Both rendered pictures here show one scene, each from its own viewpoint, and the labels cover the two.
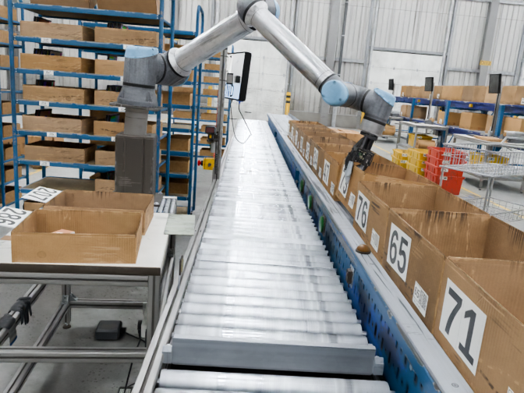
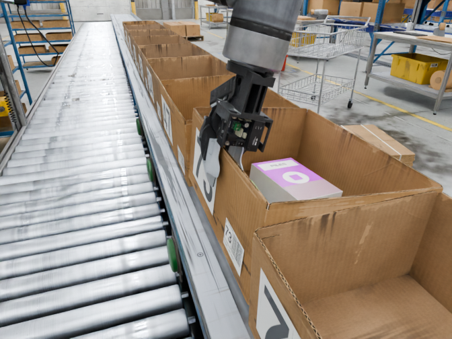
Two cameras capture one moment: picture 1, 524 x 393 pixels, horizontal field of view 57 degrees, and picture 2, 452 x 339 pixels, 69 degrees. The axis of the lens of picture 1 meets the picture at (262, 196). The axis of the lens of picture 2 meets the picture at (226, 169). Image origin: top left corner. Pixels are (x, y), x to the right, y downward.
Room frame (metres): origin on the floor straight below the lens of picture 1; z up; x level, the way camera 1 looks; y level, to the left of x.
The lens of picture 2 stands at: (1.40, -0.22, 1.30)
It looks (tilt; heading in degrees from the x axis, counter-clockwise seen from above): 29 degrees down; 344
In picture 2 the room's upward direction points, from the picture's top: straight up
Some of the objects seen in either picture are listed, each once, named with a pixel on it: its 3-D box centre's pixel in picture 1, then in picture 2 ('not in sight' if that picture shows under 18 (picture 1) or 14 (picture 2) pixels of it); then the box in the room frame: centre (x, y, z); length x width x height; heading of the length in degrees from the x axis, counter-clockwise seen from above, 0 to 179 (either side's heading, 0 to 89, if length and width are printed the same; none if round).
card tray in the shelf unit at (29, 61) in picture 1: (60, 64); not in sight; (3.38, 1.44, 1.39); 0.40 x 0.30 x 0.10; 90
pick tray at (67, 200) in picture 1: (102, 210); not in sight; (1.90, 0.65, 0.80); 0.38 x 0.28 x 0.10; 97
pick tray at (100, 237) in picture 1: (83, 235); not in sight; (1.59, 0.61, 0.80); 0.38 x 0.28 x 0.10; 101
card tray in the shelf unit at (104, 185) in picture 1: (129, 183); not in sight; (3.41, 0.97, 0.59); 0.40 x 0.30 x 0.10; 90
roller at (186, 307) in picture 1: (268, 316); not in sight; (1.24, -0.05, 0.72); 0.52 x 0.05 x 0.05; 92
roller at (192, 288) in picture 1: (267, 296); not in sight; (1.37, -0.04, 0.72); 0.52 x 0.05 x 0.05; 92
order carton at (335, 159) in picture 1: (359, 176); (220, 120); (2.28, -0.46, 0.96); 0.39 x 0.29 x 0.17; 2
